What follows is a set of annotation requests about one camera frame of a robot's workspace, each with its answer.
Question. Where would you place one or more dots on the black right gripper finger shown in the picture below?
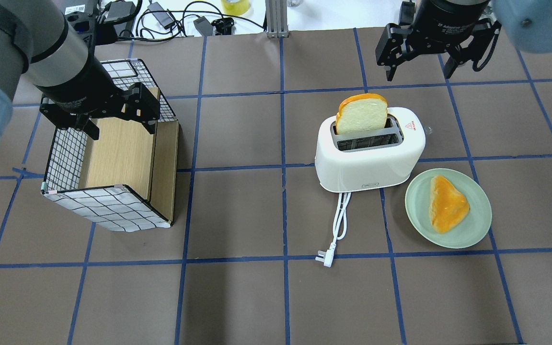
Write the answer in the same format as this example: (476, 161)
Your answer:
(396, 46)
(480, 50)

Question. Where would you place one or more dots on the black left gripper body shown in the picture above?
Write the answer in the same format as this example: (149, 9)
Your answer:
(80, 85)

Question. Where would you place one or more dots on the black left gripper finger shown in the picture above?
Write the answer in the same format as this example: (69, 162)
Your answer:
(84, 124)
(142, 106)

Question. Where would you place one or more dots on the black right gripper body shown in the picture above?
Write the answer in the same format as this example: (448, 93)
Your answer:
(451, 21)

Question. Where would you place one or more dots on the white toaster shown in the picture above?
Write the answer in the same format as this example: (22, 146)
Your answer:
(369, 159)

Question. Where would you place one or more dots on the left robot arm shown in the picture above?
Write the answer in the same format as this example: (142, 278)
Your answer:
(56, 52)

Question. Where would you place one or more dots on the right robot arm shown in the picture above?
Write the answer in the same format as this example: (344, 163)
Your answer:
(528, 24)

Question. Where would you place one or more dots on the bread slice in toaster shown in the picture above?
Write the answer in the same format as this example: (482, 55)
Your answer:
(362, 112)

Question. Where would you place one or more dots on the grid fabric wooden storage box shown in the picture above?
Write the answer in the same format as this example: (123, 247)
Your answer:
(125, 180)

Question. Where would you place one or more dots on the black power adapter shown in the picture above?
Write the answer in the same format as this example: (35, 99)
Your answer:
(163, 17)

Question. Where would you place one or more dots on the yellow tape roll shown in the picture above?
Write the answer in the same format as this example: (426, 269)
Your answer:
(235, 7)

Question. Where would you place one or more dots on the toast slice on plate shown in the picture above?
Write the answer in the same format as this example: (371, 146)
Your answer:
(448, 206)

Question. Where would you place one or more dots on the light green plate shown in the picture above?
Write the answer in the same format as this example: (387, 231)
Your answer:
(472, 229)

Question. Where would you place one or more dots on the aluminium frame post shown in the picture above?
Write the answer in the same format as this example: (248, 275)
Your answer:
(276, 18)

